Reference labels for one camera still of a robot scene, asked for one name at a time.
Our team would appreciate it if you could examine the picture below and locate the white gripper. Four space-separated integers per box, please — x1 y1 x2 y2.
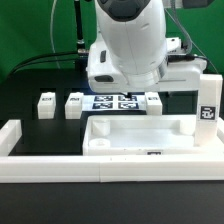
87 41 206 93

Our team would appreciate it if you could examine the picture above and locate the white desk top panel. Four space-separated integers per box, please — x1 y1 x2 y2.
83 115 224 156

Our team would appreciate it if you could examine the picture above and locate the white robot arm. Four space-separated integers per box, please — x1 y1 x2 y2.
87 0 214 93

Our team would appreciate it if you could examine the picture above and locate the fiducial marker sheet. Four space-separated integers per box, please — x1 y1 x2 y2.
82 94 146 111

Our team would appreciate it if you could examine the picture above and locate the black vertical pole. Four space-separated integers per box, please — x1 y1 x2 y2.
74 0 85 71

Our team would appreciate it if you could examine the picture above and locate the white thin cable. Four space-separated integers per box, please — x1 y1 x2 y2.
49 0 62 69

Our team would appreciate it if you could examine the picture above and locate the black cable bundle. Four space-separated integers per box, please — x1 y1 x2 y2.
6 50 92 79

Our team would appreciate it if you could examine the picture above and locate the white U-shaped fixture frame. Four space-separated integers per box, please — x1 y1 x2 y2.
0 120 224 183

